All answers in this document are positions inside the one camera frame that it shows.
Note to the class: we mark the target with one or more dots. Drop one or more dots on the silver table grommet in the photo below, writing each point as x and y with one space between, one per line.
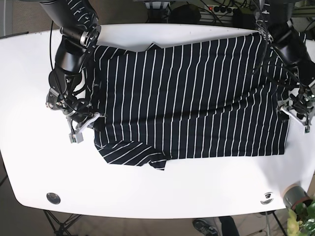
267 198
53 198

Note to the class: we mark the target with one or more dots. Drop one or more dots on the grey plant pot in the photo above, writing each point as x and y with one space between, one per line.
295 194

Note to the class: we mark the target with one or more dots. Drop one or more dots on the black white striped T-shirt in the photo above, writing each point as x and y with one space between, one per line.
200 100

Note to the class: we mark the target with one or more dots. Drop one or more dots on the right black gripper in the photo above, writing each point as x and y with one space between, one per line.
78 121

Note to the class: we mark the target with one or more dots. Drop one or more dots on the right silver table grommet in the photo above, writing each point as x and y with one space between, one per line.
267 198

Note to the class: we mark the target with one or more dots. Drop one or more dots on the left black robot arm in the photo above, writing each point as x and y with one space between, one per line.
291 67

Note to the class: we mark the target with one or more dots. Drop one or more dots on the left silver table grommet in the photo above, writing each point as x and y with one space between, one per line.
53 198

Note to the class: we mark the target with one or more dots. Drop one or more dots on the green potted plant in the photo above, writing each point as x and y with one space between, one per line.
301 221

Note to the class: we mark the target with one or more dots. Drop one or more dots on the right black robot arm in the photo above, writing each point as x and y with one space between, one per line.
70 91

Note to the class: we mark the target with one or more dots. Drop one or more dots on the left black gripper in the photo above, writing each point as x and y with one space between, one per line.
299 106

